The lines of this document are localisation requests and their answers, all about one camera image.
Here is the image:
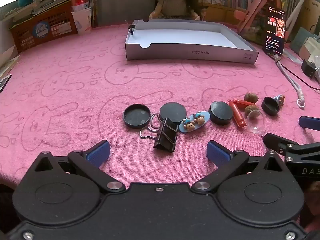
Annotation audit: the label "pink triangular stand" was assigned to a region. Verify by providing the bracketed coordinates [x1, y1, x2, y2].
[234, 0, 284, 47]

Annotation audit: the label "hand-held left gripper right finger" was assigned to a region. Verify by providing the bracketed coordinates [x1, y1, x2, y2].
[192, 141, 290, 193]

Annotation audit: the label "white phone strap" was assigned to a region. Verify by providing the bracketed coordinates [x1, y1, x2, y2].
[271, 54, 306, 109]

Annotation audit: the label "teal notebook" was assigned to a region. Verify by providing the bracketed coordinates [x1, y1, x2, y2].
[291, 27, 317, 54]

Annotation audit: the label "large black binder clip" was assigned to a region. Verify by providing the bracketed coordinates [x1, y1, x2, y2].
[139, 113, 179, 153]

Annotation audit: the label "red pointed plastic piece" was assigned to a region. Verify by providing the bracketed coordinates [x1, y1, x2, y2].
[228, 100, 247, 128]

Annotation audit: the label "long-haired doll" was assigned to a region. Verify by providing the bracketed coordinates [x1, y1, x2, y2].
[149, 0, 208, 22]

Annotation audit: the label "orange plastic basket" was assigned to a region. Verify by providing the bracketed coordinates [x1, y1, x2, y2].
[9, 1, 78, 53]

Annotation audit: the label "blue bear hair clip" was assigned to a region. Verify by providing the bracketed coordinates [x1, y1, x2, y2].
[179, 110, 210, 132]

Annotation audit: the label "white paper cup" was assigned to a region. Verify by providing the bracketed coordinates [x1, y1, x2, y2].
[71, 7, 92, 34]

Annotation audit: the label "clear plastic packet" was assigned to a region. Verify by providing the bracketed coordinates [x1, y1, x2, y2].
[282, 47, 304, 64]

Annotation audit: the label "white box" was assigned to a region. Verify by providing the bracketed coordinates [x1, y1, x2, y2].
[299, 37, 320, 60]

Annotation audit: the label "yellow picture books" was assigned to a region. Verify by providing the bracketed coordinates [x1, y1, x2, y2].
[280, 0, 303, 20]

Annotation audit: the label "black card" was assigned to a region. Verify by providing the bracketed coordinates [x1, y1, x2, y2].
[0, 74, 12, 93]

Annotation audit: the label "brown cardboard box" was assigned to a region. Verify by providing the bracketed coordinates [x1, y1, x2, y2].
[299, 0, 320, 34]

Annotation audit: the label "black smartphone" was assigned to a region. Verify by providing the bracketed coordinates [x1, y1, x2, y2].
[262, 4, 286, 56]

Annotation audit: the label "clear plastic dome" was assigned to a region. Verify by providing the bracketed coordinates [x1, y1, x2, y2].
[245, 110, 265, 134]

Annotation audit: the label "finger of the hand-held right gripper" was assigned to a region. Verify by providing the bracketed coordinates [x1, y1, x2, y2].
[299, 116, 320, 131]
[263, 133, 320, 162]

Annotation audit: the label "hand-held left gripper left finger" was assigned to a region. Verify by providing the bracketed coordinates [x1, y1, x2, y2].
[32, 140, 126, 193]

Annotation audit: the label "black cable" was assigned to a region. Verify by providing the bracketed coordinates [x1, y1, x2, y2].
[282, 64, 320, 90]

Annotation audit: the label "small blue bear ring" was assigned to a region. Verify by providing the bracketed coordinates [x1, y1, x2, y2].
[272, 94, 286, 106]

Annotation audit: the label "black round lid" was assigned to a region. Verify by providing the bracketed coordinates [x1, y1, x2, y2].
[159, 102, 187, 125]
[208, 101, 234, 125]
[123, 104, 151, 129]

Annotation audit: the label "brown hazelnut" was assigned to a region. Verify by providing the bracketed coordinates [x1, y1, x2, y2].
[244, 104, 260, 117]
[244, 92, 258, 104]

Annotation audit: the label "pink rabbit print cloth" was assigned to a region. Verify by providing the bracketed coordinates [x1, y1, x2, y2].
[0, 22, 320, 193]

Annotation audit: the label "yellow wooden box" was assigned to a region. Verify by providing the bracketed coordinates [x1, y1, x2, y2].
[202, 4, 247, 27]

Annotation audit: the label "paper stack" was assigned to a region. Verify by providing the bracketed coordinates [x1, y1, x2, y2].
[0, 45, 22, 79]

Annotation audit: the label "black charger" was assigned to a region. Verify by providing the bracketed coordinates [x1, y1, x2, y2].
[301, 59, 320, 78]

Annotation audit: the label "grey cardboard box tray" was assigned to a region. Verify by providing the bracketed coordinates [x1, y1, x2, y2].
[124, 19, 259, 65]

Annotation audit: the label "grey storage box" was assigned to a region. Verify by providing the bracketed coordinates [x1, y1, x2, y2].
[96, 0, 154, 27]

